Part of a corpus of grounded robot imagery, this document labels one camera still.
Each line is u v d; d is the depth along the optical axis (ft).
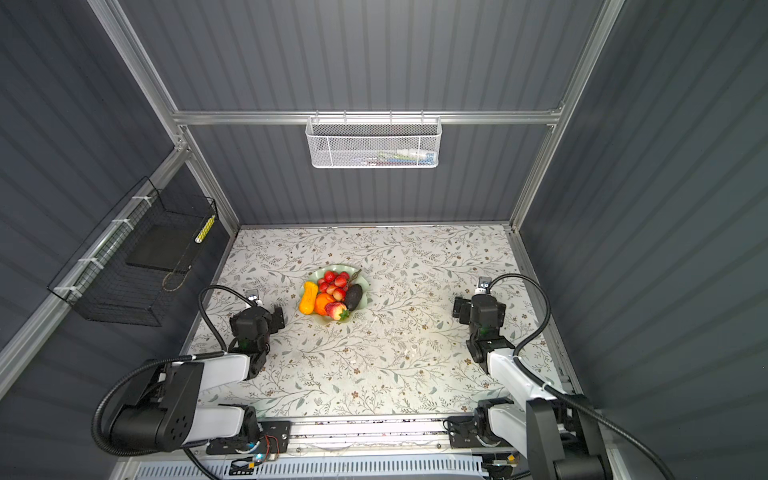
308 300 2.92
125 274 2.35
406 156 3.02
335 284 3.03
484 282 2.51
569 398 1.40
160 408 1.40
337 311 2.83
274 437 2.38
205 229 2.69
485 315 2.18
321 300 3.01
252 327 2.28
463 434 2.41
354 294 3.01
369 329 3.06
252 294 2.63
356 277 3.14
